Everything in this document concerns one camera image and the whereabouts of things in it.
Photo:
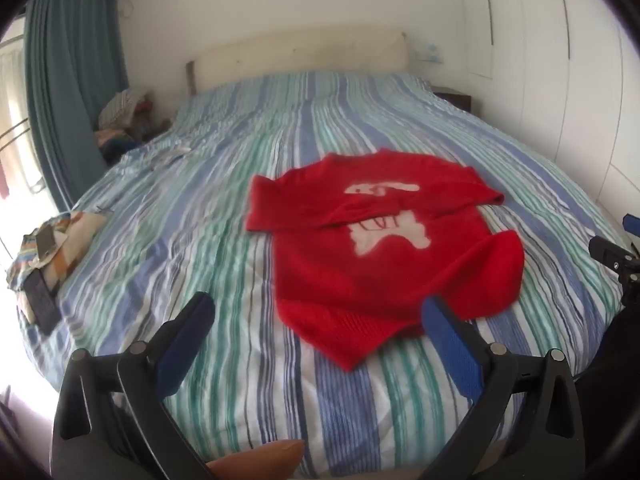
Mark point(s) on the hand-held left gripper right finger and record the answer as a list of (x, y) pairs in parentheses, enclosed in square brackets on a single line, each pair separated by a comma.
[(450, 345)]

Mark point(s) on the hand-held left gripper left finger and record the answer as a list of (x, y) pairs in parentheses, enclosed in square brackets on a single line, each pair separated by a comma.
[(184, 340)]

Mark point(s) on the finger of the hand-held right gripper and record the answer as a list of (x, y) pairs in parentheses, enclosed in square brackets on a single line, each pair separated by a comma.
[(631, 222), (607, 252)]

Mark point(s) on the red sweater with white print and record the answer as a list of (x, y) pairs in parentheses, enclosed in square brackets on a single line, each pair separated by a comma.
[(380, 260)]

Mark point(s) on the pile of mixed clothes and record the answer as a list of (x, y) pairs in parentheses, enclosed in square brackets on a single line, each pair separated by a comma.
[(125, 117)]

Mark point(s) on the person's dark clothing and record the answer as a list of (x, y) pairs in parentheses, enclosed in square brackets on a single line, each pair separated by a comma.
[(612, 375)]

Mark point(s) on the striped bed cover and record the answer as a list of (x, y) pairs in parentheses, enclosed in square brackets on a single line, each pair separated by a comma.
[(200, 240)]

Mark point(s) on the orange rounded object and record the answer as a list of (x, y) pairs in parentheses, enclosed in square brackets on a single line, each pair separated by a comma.
[(260, 457)]

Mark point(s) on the black smartphone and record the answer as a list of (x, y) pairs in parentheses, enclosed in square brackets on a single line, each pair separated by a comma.
[(42, 302)]

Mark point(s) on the patterned cushion with phone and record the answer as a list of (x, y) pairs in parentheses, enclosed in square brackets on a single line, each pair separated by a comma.
[(70, 240)]

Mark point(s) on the white wardrobe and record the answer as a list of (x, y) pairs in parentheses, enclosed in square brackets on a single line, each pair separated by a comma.
[(560, 60)]

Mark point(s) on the dark wooden nightstand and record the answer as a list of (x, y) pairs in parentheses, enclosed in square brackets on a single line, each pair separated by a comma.
[(454, 99)]

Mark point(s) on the red hanging garment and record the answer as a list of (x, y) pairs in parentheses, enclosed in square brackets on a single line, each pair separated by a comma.
[(4, 177)]

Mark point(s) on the blue curtain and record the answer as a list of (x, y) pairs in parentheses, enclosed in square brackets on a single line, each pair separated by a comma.
[(75, 85)]

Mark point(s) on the cream headboard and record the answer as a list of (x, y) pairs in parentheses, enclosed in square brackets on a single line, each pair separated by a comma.
[(300, 57)]

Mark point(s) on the wall socket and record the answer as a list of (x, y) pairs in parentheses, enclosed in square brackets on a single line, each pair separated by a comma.
[(431, 52)]

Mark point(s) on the metal window rail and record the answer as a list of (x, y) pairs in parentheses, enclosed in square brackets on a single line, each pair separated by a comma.
[(15, 132)]

